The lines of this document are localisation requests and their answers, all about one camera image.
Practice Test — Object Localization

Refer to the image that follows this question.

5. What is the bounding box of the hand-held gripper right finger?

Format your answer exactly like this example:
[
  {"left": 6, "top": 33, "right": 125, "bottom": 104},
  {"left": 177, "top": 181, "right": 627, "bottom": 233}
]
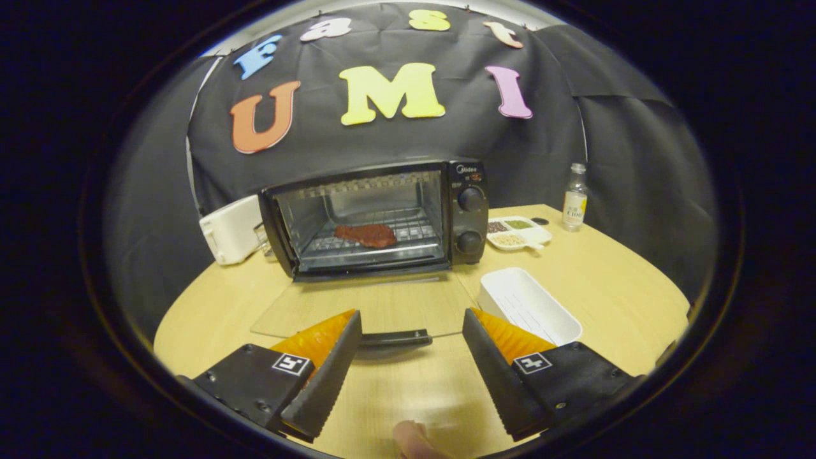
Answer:
[{"left": 462, "top": 307, "right": 645, "bottom": 442}]

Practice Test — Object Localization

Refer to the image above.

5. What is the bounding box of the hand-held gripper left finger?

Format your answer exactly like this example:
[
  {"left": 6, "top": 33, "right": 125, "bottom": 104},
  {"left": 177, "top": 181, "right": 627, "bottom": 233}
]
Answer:
[{"left": 177, "top": 310, "right": 363, "bottom": 443}]

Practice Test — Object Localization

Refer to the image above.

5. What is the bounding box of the brown chicken drumstick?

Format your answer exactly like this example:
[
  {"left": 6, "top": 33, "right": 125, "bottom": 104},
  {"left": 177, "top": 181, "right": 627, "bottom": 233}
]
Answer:
[{"left": 334, "top": 223, "right": 397, "bottom": 249}]

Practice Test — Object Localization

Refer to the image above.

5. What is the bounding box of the black toaster oven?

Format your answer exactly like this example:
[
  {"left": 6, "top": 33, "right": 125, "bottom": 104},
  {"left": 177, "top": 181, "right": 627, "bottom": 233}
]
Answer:
[{"left": 251, "top": 158, "right": 490, "bottom": 350}]

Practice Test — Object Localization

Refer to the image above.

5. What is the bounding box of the white bread toaster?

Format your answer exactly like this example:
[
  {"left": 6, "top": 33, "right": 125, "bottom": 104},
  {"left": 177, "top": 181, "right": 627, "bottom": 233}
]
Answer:
[{"left": 199, "top": 194, "right": 265, "bottom": 266}]

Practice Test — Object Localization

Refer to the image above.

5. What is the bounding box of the white rectangular tray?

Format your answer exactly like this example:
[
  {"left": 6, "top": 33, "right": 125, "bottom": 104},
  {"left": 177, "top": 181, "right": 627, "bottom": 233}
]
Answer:
[{"left": 477, "top": 267, "right": 583, "bottom": 347}]

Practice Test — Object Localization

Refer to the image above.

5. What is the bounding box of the white divided dish of beans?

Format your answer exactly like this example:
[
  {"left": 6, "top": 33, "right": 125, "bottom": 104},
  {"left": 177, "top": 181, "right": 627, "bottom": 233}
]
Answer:
[{"left": 486, "top": 216, "right": 553, "bottom": 251}]

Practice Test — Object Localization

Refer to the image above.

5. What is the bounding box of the clear glass bottle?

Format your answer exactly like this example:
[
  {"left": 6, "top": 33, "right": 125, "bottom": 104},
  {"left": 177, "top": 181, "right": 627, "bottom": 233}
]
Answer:
[{"left": 562, "top": 163, "right": 588, "bottom": 232}]

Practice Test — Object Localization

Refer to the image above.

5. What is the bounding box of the black backdrop cloth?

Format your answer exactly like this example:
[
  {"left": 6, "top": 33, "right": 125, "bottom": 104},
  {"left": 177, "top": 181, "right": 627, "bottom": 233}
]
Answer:
[{"left": 105, "top": 3, "right": 718, "bottom": 339}]

